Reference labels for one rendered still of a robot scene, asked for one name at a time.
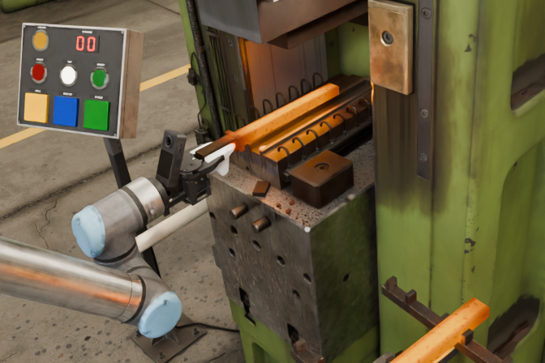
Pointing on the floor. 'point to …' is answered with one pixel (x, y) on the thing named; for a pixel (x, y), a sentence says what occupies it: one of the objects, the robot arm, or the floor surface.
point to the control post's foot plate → (176, 348)
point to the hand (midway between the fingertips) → (227, 143)
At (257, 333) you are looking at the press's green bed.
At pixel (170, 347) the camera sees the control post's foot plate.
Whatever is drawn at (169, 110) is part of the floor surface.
